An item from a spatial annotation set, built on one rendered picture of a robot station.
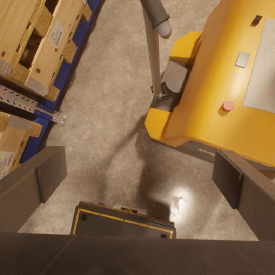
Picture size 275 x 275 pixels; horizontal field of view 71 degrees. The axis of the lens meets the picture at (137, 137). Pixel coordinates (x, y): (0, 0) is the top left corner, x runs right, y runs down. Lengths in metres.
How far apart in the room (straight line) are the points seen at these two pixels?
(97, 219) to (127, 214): 0.21
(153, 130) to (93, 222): 0.75
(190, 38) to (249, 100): 0.83
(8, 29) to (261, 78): 1.18
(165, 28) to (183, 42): 1.13
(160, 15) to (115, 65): 1.51
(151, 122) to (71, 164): 0.85
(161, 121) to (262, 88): 0.66
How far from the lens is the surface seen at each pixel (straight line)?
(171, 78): 1.33
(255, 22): 1.00
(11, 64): 1.32
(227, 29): 1.01
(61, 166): 0.16
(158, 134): 1.30
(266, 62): 0.94
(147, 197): 1.68
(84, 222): 1.50
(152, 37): 0.78
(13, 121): 1.44
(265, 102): 0.88
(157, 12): 0.44
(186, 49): 1.52
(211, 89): 0.85
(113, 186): 1.72
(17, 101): 1.51
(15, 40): 1.32
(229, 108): 0.79
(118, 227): 1.43
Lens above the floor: 1.66
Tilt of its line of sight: 80 degrees down
